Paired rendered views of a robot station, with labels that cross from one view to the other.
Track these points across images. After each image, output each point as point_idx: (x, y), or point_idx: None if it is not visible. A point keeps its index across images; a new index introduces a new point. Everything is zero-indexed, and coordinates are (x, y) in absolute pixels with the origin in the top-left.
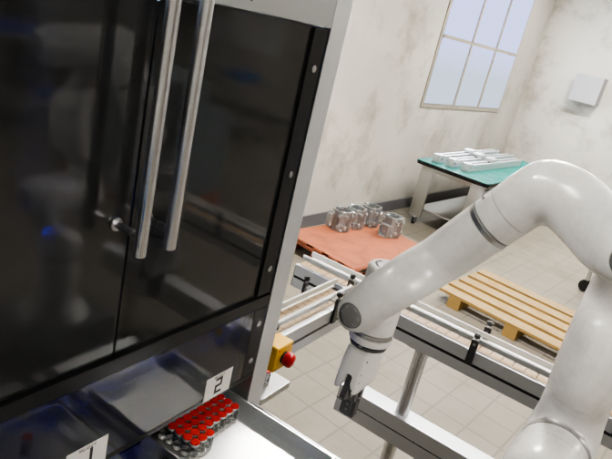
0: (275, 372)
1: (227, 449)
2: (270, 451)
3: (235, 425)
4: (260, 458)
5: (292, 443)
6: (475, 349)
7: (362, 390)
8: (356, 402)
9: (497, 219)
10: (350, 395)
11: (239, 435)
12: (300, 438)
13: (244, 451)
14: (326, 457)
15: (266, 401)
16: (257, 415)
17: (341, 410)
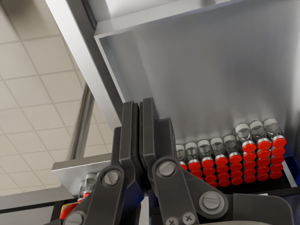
0: (64, 184)
1: (220, 118)
2: (169, 94)
3: (179, 141)
4: (193, 90)
5: (127, 93)
6: None
7: (106, 206)
8: (152, 156)
9: None
10: (228, 208)
11: (188, 128)
12: (123, 95)
13: (202, 107)
14: (103, 45)
15: (102, 156)
16: None
17: (174, 134)
